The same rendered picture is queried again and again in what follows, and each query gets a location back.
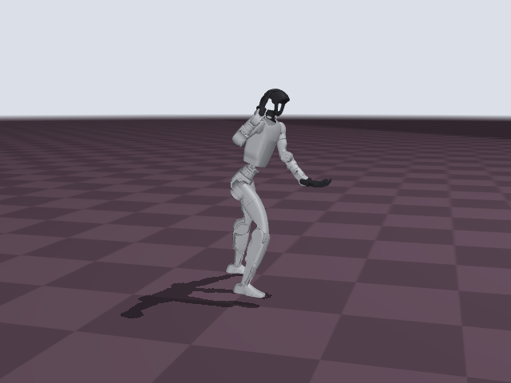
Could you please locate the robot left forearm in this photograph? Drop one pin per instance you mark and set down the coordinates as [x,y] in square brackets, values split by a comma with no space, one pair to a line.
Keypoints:
[296,171]

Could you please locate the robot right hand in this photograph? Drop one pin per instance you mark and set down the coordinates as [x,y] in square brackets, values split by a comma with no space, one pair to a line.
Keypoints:
[264,100]

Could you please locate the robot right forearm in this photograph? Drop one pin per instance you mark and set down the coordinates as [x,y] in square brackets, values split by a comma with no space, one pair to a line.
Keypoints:
[251,123]

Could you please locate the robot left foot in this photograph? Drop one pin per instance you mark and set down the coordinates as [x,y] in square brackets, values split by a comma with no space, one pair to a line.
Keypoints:
[234,269]

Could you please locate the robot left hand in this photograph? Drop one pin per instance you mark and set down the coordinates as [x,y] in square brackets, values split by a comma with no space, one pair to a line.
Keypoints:
[315,183]

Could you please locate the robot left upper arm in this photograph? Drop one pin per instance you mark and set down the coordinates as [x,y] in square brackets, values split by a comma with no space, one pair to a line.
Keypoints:
[284,155]

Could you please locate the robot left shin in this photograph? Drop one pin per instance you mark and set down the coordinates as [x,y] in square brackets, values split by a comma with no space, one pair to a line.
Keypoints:
[239,245]

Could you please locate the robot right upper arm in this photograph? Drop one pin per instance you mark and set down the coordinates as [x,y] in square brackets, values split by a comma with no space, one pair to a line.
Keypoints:
[240,139]

